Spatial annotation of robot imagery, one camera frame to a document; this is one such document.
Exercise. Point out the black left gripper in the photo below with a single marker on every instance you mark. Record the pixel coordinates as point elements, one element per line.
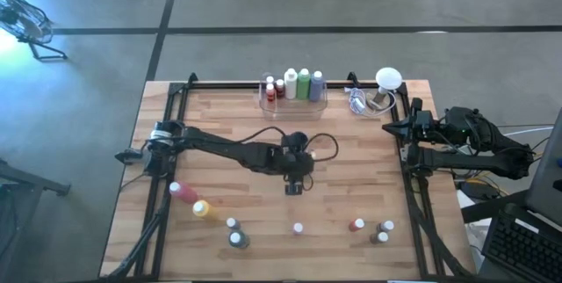
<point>298,164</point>

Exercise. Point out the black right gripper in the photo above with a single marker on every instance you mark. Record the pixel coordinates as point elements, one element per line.
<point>426,127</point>

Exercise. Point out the small pink paint bottle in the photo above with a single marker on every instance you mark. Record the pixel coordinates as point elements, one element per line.
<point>298,229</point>

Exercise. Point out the small dark red paint bottle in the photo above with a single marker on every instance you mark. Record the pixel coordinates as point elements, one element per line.
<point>353,227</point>

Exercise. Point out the small lavender paint bottle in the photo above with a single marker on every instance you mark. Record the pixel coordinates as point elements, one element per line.
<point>232,223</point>

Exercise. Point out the large teal paint bottle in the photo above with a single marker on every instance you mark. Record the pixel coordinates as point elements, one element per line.
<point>239,241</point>

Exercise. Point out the large yellow paint bottle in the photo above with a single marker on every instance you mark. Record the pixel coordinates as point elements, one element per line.
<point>208,212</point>

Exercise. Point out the large blue paint bottle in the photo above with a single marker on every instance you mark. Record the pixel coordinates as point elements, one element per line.
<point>315,90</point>

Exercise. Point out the large green paint bottle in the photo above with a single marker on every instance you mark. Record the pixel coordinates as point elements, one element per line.
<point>303,89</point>

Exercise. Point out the large white paint bottle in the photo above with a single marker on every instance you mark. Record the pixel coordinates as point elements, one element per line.
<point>290,87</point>

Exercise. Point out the large red paint bottle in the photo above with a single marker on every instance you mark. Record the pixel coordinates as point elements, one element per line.
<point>186,194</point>

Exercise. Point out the small magenta paint bottle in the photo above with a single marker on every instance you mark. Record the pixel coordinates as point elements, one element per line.
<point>270,79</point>

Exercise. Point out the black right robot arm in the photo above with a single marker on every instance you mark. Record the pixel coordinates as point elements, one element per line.
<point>461,160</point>

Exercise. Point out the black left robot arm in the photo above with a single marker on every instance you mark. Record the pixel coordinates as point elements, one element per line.
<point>228,149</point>

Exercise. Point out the small dark brown paint bottle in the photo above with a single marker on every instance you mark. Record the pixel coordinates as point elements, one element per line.
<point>375,240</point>

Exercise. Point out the small grey paint bottle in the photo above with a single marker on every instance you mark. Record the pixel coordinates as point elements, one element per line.
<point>386,226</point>

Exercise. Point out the white mushroom lamp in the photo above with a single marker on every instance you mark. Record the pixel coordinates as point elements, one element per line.
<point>388,78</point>

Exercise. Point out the clear plastic bin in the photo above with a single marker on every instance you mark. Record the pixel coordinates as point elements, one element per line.
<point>290,109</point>

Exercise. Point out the black power brick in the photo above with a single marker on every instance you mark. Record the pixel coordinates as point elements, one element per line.
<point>476,190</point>

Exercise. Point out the black desk beam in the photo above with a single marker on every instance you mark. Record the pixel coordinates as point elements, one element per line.
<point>492,210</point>

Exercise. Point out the black keyboard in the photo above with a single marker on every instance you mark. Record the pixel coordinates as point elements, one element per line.
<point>518,243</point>

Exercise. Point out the black metal stand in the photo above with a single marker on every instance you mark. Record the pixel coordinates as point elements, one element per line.
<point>35,182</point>

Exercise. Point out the black floor fan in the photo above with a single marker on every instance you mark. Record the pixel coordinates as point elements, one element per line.
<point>22,19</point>

